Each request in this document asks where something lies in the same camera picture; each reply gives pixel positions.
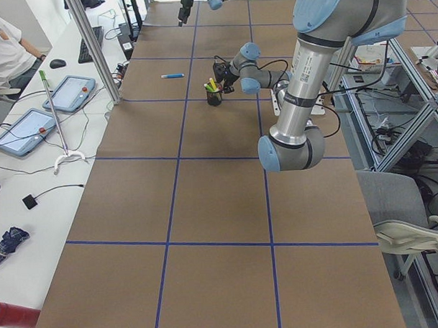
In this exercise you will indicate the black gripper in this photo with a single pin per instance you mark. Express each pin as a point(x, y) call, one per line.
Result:
point(185, 0)
point(230, 77)

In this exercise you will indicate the blue marker pen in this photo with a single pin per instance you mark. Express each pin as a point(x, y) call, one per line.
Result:
point(172, 75)

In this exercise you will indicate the yellow highlighter pen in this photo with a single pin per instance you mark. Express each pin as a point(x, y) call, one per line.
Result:
point(213, 84)

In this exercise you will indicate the green highlighter pen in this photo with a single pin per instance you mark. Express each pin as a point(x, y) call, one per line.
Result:
point(209, 88)

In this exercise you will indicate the black mesh pen cup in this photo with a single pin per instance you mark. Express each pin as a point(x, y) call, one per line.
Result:
point(214, 99)

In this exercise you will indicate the black computer mouse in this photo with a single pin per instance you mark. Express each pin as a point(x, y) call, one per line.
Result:
point(57, 63)

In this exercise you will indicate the far teach pendant tablet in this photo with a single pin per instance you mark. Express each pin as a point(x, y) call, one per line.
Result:
point(72, 92)

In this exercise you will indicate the teach pendant tablet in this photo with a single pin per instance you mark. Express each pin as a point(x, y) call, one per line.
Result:
point(72, 92)
point(27, 132)

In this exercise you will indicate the seated person white shirt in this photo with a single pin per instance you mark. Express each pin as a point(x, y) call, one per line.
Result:
point(19, 60)

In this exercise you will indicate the near teach pendant tablet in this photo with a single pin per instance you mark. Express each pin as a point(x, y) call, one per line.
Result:
point(27, 132)

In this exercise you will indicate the grey office chair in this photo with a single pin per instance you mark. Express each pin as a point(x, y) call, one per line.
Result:
point(398, 216)

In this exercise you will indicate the small black square device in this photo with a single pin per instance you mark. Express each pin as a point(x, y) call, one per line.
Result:
point(29, 201)

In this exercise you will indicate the red cylinder bottle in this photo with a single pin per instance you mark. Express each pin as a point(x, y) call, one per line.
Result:
point(13, 316)

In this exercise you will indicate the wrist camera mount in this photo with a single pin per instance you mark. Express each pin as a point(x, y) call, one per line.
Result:
point(220, 71)

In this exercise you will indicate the aluminium frame post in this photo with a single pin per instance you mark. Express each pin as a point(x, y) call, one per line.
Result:
point(79, 16)

